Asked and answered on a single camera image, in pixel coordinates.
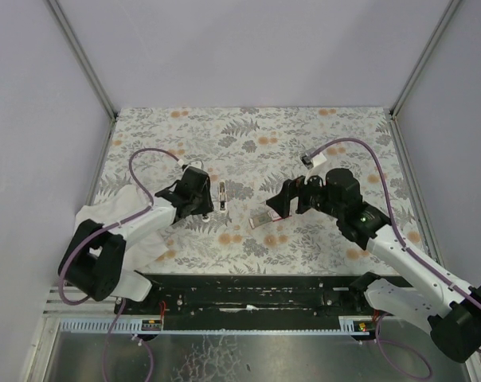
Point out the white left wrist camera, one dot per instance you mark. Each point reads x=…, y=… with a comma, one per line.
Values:
x=195, y=164

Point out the aluminium frame post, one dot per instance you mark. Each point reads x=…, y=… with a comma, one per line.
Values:
x=81, y=57
x=425, y=55

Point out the right aluminium frame post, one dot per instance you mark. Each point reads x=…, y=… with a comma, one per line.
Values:
x=425, y=55

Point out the white cloth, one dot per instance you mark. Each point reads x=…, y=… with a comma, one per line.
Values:
x=129, y=200

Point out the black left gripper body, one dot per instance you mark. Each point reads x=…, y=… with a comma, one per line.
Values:
x=201, y=195

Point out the red white staple box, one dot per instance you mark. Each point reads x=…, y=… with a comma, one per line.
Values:
x=264, y=218

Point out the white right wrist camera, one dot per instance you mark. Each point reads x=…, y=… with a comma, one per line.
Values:
x=315, y=164

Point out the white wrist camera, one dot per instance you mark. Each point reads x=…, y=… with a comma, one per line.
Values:
x=195, y=164
x=315, y=164

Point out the white cable duct strip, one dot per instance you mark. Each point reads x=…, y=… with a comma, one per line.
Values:
x=103, y=325

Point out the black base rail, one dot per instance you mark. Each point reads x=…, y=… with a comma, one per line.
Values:
x=254, y=303

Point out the floral patterned table mat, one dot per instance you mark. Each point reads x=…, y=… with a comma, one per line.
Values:
x=254, y=150

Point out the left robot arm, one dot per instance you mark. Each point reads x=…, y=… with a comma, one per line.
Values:
x=93, y=261

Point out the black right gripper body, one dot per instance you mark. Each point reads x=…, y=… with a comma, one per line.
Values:
x=301, y=197

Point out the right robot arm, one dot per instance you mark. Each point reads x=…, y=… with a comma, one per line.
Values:
x=443, y=305

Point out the left aluminium frame post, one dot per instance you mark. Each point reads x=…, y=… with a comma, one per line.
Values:
x=81, y=57

